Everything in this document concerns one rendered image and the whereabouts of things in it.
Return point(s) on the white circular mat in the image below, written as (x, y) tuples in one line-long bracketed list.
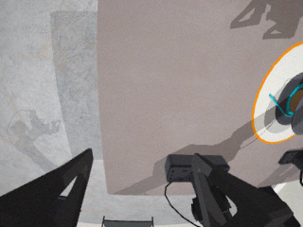
[(266, 126)]

